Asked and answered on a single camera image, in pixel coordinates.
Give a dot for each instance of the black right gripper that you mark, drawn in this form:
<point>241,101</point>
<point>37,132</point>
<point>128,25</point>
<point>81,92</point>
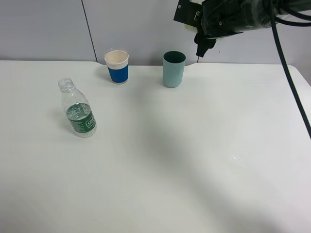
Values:
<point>214,19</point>

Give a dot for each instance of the clear plastic bottle green label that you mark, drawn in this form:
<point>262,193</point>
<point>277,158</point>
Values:
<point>77,109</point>

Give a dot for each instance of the pale green plastic cup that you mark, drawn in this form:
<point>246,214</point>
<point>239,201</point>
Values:
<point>190,28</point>

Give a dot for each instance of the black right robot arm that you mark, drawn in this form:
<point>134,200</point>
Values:
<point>260,10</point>

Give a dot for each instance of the teal plastic cup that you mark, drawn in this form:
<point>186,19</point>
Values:
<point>173,68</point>

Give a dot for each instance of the blue sleeved paper cup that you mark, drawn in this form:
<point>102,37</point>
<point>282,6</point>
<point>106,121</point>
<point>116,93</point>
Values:
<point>117,64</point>

